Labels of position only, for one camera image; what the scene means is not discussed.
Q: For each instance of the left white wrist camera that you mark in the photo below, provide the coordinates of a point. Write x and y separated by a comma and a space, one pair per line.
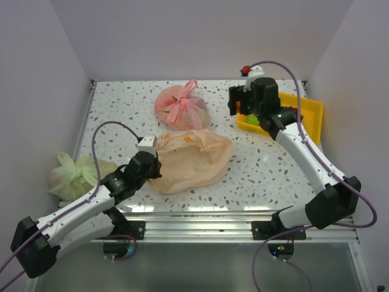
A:
148, 144

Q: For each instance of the pink knotted plastic bag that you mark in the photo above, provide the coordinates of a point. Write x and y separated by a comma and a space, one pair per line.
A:
180, 109

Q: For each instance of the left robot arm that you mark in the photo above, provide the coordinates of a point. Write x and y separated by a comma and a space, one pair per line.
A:
38, 244

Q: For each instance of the green plastic fruit bag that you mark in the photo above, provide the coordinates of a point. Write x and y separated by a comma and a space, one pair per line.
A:
71, 180

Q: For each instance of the black base bracket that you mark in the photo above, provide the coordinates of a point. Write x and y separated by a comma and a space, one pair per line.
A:
130, 228
262, 230

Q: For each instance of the green round bumpy fruit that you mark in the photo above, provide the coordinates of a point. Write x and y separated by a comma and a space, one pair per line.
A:
252, 119

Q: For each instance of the aluminium frame rail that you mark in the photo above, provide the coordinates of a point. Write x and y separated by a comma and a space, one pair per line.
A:
173, 227

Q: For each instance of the dark red grape bunch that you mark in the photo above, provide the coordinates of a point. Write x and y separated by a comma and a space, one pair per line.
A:
290, 110

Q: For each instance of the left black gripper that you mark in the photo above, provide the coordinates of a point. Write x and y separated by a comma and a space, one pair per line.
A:
156, 173

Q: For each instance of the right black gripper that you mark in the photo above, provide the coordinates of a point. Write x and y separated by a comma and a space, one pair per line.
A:
237, 93

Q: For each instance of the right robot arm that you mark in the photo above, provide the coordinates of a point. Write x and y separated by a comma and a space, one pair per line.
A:
335, 197

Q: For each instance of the orange plastic fruit bag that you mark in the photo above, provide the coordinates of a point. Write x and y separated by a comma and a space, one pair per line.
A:
190, 159

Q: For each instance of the left black base bracket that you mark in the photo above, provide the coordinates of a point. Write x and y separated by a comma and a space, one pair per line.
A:
130, 228

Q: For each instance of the yellow plastic tray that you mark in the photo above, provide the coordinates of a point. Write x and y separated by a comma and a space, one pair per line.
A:
312, 117

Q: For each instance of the right black base bracket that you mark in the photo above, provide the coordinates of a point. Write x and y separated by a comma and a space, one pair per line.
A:
262, 230

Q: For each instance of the orange round fruit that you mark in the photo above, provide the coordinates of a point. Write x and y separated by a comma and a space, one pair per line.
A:
238, 107

